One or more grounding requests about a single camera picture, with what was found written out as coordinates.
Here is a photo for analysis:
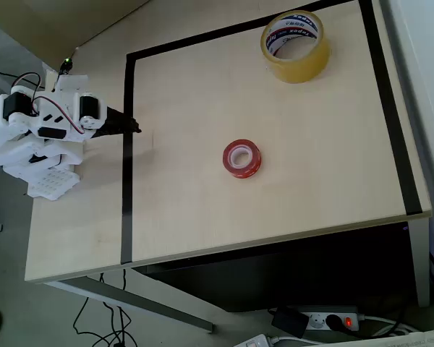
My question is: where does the red black servo wire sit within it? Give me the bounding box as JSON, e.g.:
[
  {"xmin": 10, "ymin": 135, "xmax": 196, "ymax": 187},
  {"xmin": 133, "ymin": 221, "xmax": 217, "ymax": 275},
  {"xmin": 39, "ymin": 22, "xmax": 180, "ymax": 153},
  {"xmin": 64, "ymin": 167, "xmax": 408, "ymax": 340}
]
[{"xmin": 9, "ymin": 72, "xmax": 41, "ymax": 95}]

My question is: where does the black power adapter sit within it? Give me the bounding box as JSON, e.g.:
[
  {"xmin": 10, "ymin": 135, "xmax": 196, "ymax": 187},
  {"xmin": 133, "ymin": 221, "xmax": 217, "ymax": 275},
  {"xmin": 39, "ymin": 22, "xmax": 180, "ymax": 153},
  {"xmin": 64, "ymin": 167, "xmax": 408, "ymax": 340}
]
[{"xmin": 271, "ymin": 307, "xmax": 309, "ymax": 340}]

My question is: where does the black tape strip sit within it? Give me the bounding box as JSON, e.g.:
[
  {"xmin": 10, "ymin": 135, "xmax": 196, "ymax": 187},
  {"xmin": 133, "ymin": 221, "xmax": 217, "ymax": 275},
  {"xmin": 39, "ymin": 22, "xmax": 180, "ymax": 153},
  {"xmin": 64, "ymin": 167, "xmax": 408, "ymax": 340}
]
[
  {"xmin": 119, "ymin": 53, "xmax": 137, "ymax": 265},
  {"xmin": 125, "ymin": 0, "xmax": 362, "ymax": 67},
  {"xmin": 357, "ymin": 0, "xmax": 424, "ymax": 215}
]

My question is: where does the thin black floor cable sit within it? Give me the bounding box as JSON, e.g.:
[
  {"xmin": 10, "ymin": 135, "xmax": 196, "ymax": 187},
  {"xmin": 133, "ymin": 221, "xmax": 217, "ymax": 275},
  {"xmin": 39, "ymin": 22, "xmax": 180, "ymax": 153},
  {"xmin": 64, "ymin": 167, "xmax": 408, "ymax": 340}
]
[{"xmin": 71, "ymin": 269, "xmax": 138, "ymax": 347}]

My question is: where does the red tape roll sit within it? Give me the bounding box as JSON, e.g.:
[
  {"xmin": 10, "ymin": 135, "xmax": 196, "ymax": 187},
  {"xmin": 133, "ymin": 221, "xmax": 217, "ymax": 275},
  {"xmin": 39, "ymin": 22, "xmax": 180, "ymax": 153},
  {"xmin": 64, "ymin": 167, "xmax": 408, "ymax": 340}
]
[{"xmin": 222, "ymin": 140, "xmax": 263, "ymax": 179}]

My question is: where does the grey metal table leg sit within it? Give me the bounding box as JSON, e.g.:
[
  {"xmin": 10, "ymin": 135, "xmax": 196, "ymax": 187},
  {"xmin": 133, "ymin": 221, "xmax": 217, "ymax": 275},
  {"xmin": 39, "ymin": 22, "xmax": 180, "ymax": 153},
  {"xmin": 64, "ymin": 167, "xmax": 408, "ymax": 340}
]
[
  {"xmin": 44, "ymin": 276, "xmax": 215, "ymax": 334},
  {"xmin": 407, "ymin": 216, "xmax": 431, "ymax": 309}
]

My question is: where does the white power strip red switch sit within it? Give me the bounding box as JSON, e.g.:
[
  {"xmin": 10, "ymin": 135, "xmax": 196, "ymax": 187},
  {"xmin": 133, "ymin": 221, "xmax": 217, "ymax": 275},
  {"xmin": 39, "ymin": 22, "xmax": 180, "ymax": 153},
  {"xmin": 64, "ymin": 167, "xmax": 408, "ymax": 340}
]
[{"xmin": 299, "ymin": 306, "xmax": 359, "ymax": 333}]

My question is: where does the white power cable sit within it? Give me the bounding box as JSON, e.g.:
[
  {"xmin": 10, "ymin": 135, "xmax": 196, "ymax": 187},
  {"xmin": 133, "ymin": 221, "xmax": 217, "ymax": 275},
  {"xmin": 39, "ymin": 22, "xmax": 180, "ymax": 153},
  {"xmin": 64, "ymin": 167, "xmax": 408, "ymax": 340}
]
[{"xmin": 357, "ymin": 314, "xmax": 415, "ymax": 339}]

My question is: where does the black round plug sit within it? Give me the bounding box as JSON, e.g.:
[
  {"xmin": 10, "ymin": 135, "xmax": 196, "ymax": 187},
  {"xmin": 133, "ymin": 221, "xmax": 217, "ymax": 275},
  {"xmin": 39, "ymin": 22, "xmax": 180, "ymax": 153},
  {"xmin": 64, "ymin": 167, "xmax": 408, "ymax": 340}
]
[{"xmin": 325, "ymin": 313, "xmax": 349, "ymax": 332}]

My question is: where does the small black gripper camera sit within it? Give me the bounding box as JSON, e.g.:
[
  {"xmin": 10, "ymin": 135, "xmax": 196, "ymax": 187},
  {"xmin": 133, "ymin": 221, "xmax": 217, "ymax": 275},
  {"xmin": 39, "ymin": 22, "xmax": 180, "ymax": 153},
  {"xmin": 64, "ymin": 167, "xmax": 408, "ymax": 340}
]
[{"xmin": 59, "ymin": 56, "xmax": 75, "ymax": 75}]

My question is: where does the yellow tape roll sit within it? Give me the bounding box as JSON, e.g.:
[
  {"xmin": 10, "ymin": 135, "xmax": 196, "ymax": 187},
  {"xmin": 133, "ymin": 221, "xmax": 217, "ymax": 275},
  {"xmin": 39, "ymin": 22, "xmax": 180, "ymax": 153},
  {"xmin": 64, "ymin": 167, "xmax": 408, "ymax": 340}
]
[{"xmin": 260, "ymin": 9, "xmax": 332, "ymax": 85}]

